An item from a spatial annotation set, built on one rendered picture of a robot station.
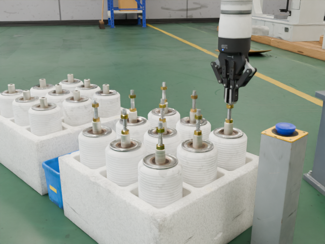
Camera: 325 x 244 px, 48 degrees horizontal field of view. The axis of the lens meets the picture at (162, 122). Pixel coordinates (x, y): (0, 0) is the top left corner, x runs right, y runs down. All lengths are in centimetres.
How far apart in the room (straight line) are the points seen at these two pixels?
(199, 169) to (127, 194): 17
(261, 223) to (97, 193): 38
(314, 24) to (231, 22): 352
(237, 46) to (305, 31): 347
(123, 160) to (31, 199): 45
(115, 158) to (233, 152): 29
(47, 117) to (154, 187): 51
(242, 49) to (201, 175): 30
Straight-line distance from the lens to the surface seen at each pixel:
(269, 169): 80
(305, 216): 112
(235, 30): 85
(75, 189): 97
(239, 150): 92
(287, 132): 78
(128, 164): 83
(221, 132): 94
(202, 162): 82
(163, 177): 74
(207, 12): 761
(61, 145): 117
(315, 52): 374
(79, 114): 121
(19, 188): 126
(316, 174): 127
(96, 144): 91
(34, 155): 115
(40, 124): 116
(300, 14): 425
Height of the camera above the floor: 59
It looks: 20 degrees down
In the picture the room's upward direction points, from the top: straight up
